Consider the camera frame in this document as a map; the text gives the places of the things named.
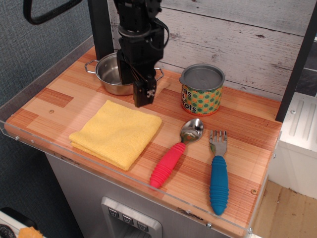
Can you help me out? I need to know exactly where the blue handled fork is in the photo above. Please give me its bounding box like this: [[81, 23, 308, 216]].
[[209, 130, 229, 216]]

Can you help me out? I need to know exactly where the small steel pot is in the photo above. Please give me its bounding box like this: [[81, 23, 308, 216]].
[[85, 53, 164, 96]]

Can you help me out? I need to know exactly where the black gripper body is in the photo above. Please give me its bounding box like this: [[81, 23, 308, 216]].
[[118, 18, 169, 65]]

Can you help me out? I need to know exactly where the patterned peas carrots can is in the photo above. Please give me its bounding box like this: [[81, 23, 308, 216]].
[[179, 63, 225, 117]]

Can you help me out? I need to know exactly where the black post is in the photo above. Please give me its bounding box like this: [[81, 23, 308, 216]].
[[88, 0, 114, 60], [275, 4, 317, 122]]

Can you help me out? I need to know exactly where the silver button panel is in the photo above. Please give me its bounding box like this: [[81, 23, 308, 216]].
[[101, 196, 163, 238]]

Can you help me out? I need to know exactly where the orange object at corner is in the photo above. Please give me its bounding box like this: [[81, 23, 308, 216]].
[[18, 227, 44, 238]]

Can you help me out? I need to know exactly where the black braided cable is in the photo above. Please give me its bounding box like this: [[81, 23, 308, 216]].
[[23, 0, 82, 25]]

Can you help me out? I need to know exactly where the grey toy cabinet front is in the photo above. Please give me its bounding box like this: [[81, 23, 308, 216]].
[[46, 154, 226, 238]]

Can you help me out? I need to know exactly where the white toy appliance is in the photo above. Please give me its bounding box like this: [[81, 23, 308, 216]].
[[268, 92, 317, 198]]

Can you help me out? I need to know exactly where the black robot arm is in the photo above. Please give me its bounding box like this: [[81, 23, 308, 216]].
[[114, 0, 169, 108]]

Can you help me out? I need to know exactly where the yellow folded towel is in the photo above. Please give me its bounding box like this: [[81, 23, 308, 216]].
[[69, 100, 162, 171]]

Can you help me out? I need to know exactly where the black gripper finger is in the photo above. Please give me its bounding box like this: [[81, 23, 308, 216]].
[[133, 79, 157, 108], [116, 52, 134, 84]]

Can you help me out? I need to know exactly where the red handled spoon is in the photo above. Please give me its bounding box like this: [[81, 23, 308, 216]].
[[150, 119, 204, 188]]

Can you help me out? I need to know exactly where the black right post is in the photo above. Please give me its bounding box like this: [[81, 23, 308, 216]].
[[275, 4, 317, 122]]

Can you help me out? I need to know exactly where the black left post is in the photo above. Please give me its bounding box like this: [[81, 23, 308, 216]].
[[88, 0, 114, 60]]

